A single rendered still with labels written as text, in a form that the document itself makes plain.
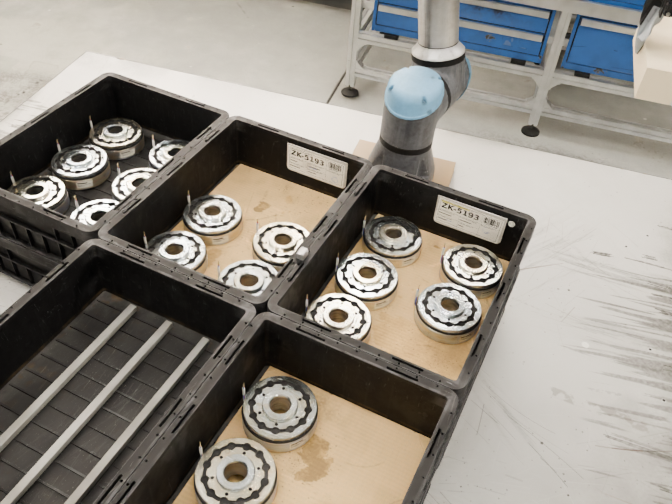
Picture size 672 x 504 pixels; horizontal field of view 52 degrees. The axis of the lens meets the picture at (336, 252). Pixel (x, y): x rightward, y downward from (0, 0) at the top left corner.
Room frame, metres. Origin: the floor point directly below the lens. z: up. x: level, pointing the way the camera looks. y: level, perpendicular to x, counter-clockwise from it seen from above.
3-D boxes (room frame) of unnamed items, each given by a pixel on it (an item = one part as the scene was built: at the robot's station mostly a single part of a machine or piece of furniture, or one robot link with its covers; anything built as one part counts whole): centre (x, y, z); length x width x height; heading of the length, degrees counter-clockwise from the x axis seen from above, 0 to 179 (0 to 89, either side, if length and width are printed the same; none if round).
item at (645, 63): (1.22, -0.56, 1.08); 0.24 x 0.06 x 0.06; 167
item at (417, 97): (1.27, -0.13, 0.89); 0.13 x 0.12 x 0.14; 153
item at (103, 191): (1.00, 0.44, 0.87); 0.40 x 0.30 x 0.11; 157
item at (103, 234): (0.88, 0.16, 0.92); 0.40 x 0.30 x 0.02; 157
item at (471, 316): (0.74, -0.19, 0.86); 0.10 x 0.10 x 0.01
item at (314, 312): (0.69, -0.01, 0.86); 0.10 x 0.10 x 0.01
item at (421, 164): (1.26, -0.13, 0.78); 0.15 x 0.15 x 0.10
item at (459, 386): (0.77, -0.12, 0.92); 0.40 x 0.30 x 0.02; 157
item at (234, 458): (0.42, 0.10, 0.86); 0.05 x 0.05 x 0.01
